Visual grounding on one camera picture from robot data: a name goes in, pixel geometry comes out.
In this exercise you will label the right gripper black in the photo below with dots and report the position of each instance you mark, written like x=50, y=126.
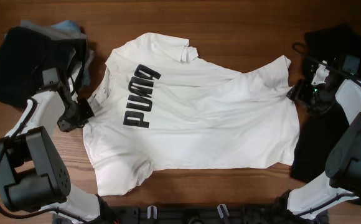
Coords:
x=300, y=90

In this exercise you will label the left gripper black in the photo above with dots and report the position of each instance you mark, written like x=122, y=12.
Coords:
x=88, y=112

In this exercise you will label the white Puma t-shirt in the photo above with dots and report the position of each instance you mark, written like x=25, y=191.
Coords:
x=160, y=106

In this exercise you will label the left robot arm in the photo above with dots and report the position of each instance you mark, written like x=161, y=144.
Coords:
x=33, y=177

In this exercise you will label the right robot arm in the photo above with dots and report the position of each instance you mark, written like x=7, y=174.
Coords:
x=341, y=178

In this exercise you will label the black garment right side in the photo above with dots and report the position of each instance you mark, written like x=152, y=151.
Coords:
x=340, y=47

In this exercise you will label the black folded garment on stack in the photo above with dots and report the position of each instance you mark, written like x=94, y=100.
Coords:
x=25, y=54

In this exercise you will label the grey folded garment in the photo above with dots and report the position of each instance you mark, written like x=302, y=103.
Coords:
x=80, y=56

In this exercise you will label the blue folded garment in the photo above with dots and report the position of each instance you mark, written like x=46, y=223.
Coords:
x=33, y=48

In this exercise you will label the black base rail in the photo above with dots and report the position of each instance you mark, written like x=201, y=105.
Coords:
x=250, y=214

